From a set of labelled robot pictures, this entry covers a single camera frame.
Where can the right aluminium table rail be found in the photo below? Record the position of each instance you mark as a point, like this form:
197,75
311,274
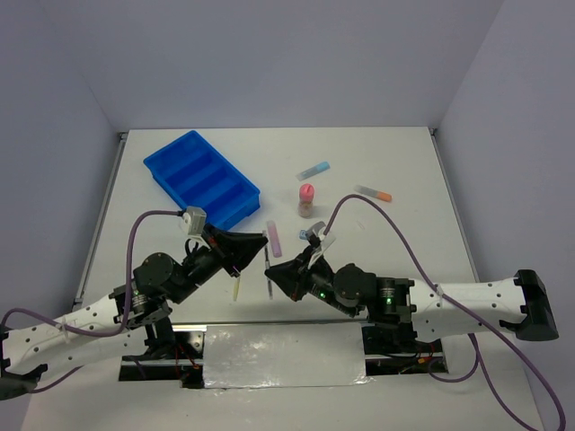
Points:
433,136

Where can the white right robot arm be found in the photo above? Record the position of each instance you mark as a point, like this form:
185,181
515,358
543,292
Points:
412,310

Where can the pink-capped eraser jar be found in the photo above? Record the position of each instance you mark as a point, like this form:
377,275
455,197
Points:
306,200

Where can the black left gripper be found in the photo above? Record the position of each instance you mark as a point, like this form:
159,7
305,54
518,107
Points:
241,248

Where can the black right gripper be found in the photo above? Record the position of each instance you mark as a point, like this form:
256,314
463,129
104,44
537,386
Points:
291,277

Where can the orange-capped grey marker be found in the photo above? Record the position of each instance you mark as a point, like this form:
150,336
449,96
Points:
373,193

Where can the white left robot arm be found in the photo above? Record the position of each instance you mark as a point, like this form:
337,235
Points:
133,320

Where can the purple highlighter pen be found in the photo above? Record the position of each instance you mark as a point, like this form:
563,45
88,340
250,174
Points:
273,235

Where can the blue-capped grey marker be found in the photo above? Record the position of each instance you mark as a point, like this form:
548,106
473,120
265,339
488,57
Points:
310,172

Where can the yellow thin pen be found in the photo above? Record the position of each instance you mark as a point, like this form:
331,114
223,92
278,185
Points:
236,290

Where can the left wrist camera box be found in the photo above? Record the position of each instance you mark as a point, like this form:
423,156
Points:
193,220

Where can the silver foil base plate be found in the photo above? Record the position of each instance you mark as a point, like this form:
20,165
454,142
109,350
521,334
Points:
284,356

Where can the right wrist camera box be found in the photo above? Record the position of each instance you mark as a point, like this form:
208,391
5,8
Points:
319,239

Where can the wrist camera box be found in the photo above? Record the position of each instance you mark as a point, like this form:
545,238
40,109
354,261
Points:
319,239
193,220

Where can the blue divided plastic bin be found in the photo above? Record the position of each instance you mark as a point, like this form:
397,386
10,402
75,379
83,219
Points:
194,174

